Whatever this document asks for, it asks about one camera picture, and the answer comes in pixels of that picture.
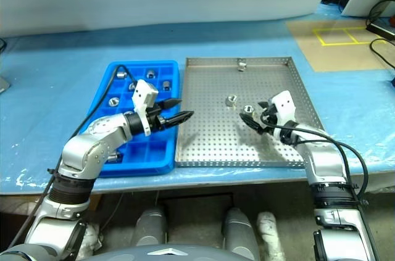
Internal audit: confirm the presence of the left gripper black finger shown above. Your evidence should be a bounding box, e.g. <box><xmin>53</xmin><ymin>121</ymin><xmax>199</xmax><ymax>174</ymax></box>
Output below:
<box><xmin>159</xmin><ymin>99</ymin><xmax>182</xmax><ymax>109</ymax></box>
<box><xmin>162</xmin><ymin>110</ymin><xmax>194</xmax><ymax>126</ymax></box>

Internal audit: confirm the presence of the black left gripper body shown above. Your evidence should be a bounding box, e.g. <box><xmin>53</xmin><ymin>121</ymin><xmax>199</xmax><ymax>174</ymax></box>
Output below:
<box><xmin>147</xmin><ymin>105</ymin><xmax>167</xmax><ymax>132</ymax></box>

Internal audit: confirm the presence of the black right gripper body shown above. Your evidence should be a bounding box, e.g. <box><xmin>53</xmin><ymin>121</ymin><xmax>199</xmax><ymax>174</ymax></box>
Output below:
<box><xmin>261</xmin><ymin>103</ymin><xmax>280</xmax><ymax>131</ymax></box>

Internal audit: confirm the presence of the blue compartment tray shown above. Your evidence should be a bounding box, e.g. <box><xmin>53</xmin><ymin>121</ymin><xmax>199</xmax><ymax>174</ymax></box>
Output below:
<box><xmin>98</xmin><ymin>60</ymin><xmax>182</xmax><ymax>178</ymax></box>

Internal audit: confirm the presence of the perforated metal tray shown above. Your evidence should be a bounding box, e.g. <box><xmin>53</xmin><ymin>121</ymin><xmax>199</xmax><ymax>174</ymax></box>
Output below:
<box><xmin>175</xmin><ymin>56</ymin><xmax>325</xmax><ymax>169</ymax></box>

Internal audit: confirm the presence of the brown mat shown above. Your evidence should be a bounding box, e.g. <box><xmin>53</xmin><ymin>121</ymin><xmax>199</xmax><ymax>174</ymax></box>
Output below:
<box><xmin>286</xmin><ymin>19</ymin><xmax>395</xmax><ymax>73</ymax></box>

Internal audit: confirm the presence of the grey rounded cylinder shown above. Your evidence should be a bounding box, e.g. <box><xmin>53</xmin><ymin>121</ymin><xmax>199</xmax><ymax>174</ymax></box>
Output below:
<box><xmin>223</xmin><ymin>207</ymin><xmax>260</xmax><ymax>254</ymax></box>
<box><xmin>135</xmin><ymin>207</ymin><xmax>169</xmax><ymax>248</ymax></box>

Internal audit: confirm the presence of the white rounded cover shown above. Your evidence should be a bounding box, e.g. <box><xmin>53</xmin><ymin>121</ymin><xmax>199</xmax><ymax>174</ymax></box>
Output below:
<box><xmin>257</xmin><ymin>211</ymin><xmax>285</xmax><ymax>261</ymax></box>

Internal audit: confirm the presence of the blue plastic table cover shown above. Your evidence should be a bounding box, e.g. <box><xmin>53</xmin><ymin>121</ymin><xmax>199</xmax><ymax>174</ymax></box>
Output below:
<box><xmin>0</xmin><ymin>4</ymin><xmax>395</xmax><ymax>196</ymax></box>

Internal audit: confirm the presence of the grey robot torso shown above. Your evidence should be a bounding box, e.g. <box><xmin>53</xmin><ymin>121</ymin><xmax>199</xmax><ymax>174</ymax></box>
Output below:
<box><xmin>78</xmin><ymin>243</ymin><xmax>251</xmax><ymax>261</ymax></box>

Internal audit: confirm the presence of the black flat device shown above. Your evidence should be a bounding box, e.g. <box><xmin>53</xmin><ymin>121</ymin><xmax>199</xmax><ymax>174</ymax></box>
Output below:
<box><xmin>365</xmin><ymin>17</ymin><xmax>395</xmax><ymax>41</ymax></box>

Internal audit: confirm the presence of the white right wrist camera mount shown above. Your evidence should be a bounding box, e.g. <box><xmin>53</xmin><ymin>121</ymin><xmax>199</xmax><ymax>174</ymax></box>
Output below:
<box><xmin>267</xmin><ymin>90</ymin><xmax>297</xmax><ymax>138</ymax></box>

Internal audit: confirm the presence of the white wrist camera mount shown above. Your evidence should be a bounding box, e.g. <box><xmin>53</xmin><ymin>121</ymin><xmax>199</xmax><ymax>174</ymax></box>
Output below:
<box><xmin>267</xmin><ymin>90</ymin><xmax>297</xmax><ymax>138</ymax></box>
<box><xmin>131</xmin><ymin>78</ymin><xmax>159</xmax><ymax>136</ymax></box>

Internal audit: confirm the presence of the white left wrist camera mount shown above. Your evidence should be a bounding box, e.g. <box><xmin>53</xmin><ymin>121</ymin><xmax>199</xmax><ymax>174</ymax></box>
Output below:
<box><xmin>131</xmin><ymin>78</ymin><xmax>159</xmax><ymax>136</ymax></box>

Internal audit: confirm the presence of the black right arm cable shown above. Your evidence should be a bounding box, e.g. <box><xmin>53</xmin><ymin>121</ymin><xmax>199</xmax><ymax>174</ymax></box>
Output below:
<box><xmin>260</xmin><ymin>112</ymin><xmax>370</xmax><ymax>209</ymax></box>

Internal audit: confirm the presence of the thin black cable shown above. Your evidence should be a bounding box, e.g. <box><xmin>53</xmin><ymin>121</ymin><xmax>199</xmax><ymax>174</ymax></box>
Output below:
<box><xmin>369</xmin><ymin>38</ymin><xmax>395</xmax><ymax>69</ymax></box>
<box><xmin>368</xmin><ymin>0</ymin><xmax>395</xmax><ymax>27</ymax></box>

